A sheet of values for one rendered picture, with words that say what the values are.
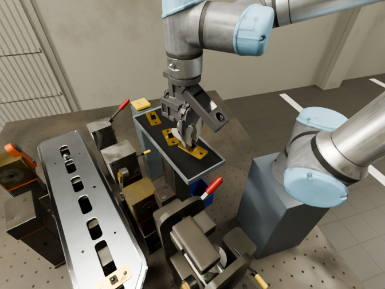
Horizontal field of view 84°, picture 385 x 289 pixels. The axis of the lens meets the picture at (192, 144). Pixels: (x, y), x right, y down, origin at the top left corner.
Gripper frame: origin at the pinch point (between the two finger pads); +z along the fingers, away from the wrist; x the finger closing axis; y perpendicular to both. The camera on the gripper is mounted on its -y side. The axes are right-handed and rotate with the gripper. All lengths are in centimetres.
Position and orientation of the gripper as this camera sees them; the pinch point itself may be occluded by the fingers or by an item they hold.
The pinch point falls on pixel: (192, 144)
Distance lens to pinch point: 59.0
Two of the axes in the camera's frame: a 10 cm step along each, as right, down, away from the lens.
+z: 0.0, 7.3, 6.9
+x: -6.4, 5.3, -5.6
